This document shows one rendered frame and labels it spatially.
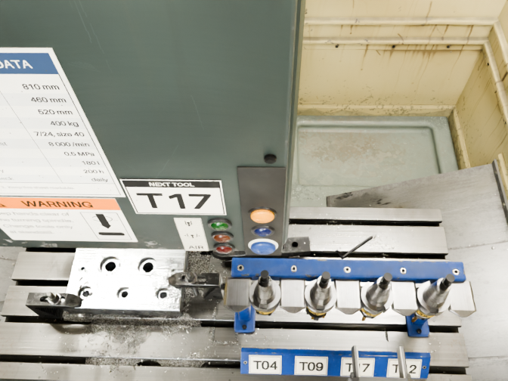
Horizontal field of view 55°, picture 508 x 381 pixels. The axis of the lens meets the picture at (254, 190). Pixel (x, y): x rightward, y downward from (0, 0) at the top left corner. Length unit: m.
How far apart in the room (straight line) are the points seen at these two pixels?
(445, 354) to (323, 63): 1.03
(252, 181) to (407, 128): 1.63
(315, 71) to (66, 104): 1.48
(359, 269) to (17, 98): 0.77
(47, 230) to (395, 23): 1.33
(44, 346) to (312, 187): 1.01
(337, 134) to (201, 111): 1.63
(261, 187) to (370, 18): 1.26
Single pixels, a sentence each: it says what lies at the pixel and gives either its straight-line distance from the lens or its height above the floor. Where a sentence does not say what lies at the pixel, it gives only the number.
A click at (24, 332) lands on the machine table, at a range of 1.45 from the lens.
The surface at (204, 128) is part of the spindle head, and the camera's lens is 0.41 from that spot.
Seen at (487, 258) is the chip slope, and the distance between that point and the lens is 1.59.
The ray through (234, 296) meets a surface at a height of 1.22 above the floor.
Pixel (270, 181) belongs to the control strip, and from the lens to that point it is 0.47.
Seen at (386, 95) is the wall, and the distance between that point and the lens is 1.97.
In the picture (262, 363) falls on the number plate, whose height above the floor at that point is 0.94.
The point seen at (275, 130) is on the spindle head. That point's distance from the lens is 0.41.
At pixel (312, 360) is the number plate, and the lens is 1.25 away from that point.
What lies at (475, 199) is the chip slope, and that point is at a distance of 1.67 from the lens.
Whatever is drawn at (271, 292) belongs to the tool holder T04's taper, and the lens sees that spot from 0.96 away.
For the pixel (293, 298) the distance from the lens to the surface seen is 1.00.
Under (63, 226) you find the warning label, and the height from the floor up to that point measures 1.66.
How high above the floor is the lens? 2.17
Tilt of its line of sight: 59 degrees down
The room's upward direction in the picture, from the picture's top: 3 degrees counter-clockwise
